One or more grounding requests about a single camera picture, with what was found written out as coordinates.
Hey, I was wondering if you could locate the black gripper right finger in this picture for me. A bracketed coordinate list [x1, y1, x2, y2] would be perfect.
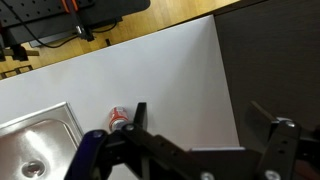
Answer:
[245, 100, 320, 180]

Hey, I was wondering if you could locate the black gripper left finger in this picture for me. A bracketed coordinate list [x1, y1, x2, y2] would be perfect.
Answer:
[64, 102, 218, 180]

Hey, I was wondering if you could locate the red soda can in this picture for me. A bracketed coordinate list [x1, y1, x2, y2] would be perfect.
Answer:
[109, 106, 129, 132]

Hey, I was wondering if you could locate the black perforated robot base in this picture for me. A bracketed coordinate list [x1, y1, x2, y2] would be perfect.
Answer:
[0, 0, 151, 47]

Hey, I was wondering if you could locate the stainless steel sink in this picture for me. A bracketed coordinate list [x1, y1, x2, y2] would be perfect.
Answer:
[0, 102, 83, 180]

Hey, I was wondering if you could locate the black cable on floor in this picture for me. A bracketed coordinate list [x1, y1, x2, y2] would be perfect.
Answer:
[6, 6, 119, 50]

